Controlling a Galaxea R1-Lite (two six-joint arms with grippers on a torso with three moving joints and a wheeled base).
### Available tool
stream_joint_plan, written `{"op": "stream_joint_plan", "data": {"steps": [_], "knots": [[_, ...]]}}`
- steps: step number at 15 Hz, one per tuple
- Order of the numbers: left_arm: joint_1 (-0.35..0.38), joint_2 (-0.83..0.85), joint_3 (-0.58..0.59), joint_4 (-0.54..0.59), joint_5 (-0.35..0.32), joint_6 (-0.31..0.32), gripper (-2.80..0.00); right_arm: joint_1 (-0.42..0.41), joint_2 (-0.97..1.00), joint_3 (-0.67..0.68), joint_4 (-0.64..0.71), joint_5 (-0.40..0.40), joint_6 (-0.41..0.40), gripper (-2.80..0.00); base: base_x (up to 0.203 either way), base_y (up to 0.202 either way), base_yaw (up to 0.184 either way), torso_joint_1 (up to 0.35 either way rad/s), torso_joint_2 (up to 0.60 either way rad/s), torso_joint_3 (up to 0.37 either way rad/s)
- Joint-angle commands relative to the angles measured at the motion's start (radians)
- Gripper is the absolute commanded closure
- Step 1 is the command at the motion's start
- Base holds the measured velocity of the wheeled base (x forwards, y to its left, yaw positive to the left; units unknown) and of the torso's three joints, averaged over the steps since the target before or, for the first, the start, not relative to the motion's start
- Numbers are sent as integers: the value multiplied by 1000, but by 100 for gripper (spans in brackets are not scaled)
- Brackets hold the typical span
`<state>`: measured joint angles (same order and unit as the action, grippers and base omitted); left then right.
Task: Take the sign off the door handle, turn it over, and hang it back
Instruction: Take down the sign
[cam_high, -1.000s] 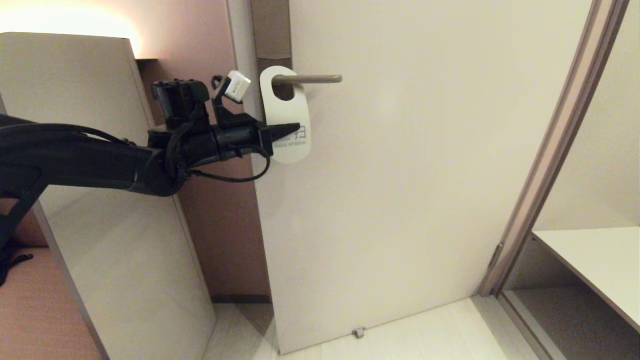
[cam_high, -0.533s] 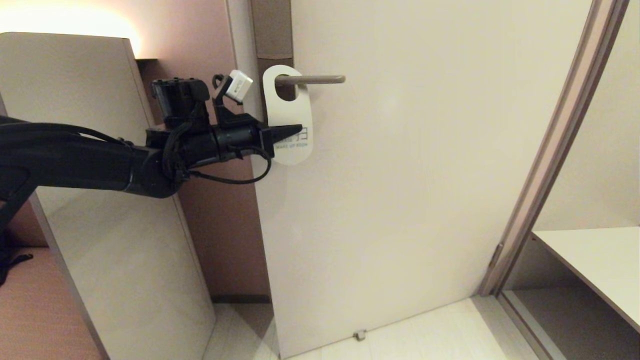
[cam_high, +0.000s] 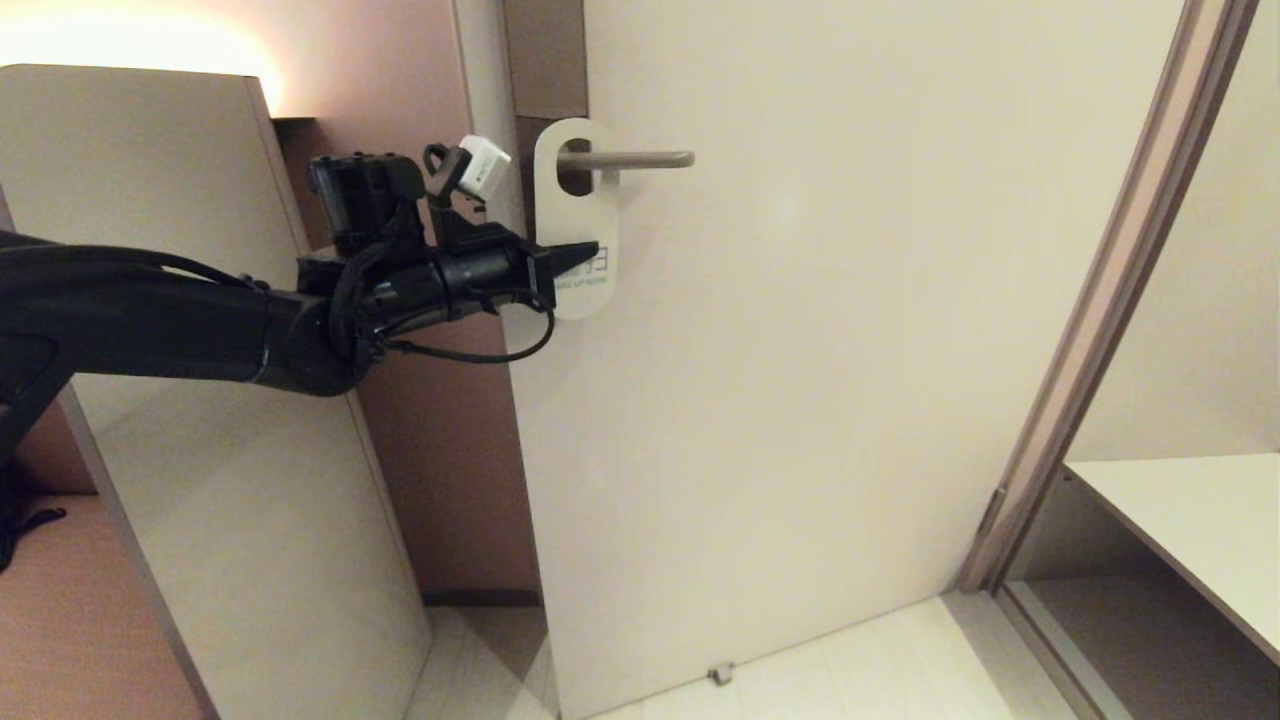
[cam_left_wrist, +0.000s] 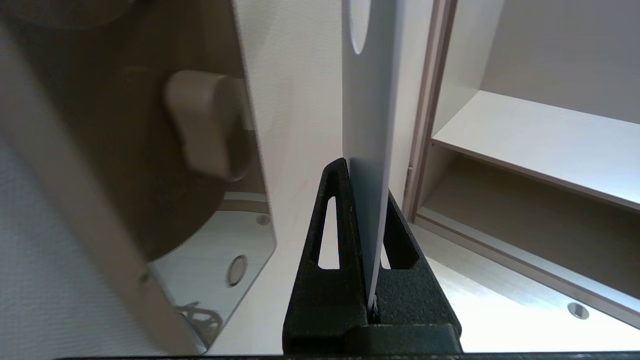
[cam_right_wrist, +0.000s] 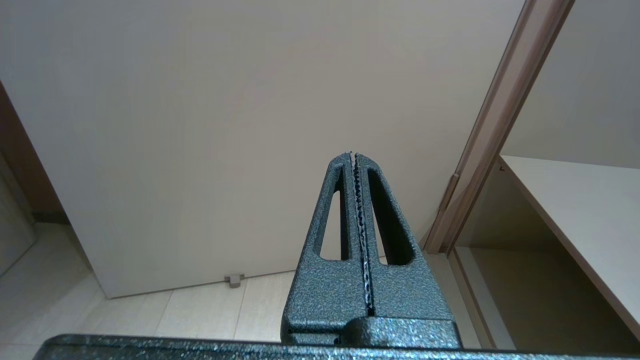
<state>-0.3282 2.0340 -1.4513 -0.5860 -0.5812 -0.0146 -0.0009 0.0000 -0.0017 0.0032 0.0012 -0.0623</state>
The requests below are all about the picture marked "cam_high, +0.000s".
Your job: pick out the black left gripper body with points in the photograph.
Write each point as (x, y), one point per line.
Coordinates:
(480, 280)

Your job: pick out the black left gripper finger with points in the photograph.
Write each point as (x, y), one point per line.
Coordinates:
(572, 255)

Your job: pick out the blue do-not-disturb door hanger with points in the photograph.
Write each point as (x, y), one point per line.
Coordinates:
(590, 210)

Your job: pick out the brown metal lock plate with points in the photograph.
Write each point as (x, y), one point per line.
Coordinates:
(545, 50)

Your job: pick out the cream door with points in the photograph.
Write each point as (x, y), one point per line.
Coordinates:
(800, 400)

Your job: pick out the small metal door stop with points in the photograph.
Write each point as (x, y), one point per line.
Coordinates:
(720, 673)

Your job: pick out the dark baseboard strip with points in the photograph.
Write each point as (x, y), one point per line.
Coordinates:
(480, 598)

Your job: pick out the beige partition panel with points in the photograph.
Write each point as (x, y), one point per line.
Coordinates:
(250, 520)

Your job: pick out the black bag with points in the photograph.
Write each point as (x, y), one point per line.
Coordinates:
(10, 525)

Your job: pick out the white shelf board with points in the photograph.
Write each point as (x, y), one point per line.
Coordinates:
(1200, 530)

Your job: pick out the black left camera bracket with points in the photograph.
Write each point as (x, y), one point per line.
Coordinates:
(465, 225)

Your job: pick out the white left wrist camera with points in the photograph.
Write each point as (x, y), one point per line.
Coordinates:
(485, 165)

